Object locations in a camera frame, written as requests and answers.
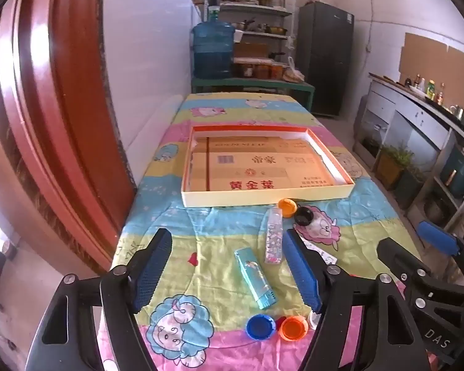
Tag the black bottle cap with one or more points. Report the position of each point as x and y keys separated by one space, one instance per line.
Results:
x=303 y=215

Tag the plastic bag of food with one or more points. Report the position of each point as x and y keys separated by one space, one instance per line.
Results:
x=294 y=73

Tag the white cartoon sticker lighter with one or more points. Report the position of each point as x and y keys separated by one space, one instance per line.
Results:
x=324 y=255

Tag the deep orange bottle cap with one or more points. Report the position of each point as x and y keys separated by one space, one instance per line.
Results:
x=293 y=328

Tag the white metal shelf rack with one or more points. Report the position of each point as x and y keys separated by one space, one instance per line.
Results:
x=255 y=7

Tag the dark teal container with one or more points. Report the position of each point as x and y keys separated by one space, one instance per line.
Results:
x=458 y=170

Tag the brown cardboard box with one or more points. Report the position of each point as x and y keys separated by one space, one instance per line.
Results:
x=251 y=50

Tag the grey counter cabinet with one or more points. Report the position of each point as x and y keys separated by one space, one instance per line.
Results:
x=410 y=116

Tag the blue water jug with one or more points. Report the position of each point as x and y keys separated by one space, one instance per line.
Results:
x=212 y=50

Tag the white bottle cap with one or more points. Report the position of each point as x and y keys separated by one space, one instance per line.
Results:
x=315 y=321

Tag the green bottle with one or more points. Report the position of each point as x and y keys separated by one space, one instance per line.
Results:
x=431 y=91

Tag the cardboard sheet on wall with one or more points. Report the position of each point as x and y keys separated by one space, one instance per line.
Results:
x=437 y=56

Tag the teal lighter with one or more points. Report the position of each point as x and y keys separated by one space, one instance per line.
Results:
x=255 y=278

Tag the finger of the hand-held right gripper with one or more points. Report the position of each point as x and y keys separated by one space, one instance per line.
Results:
x=402 y=262
x=437 y=237

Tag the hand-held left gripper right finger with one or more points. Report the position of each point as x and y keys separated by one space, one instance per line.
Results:
x=301 y=274

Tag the clear floral lighter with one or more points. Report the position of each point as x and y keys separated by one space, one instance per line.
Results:
x=273 y=235

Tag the brown food jar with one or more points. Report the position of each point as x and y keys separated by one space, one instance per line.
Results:
x=246 y=72
x=277 y=72
x=262 y=72

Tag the green bench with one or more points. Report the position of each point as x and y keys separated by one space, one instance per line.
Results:
x=255 y=84

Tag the shallow orange-rimmed cardboard box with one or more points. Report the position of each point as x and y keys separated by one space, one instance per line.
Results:
x=255 y=199

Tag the potted plants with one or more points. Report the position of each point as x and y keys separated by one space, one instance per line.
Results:
x=396 y=162

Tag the dark grey refrigerator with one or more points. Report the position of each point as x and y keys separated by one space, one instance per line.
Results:
x=324 y=58

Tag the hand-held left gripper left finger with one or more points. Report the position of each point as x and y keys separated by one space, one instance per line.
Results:
x=150 y=272

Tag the blue bottle cap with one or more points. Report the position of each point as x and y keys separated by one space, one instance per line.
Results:
x=260 y=326

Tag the printed cartoon sheep blanket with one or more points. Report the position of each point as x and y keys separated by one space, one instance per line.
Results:
x=216 y=232

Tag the red door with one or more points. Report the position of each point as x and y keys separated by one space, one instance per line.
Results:
x=62 y=123

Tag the yellow-orange bottle cap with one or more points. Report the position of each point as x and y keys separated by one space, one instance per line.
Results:
x=287 y=207

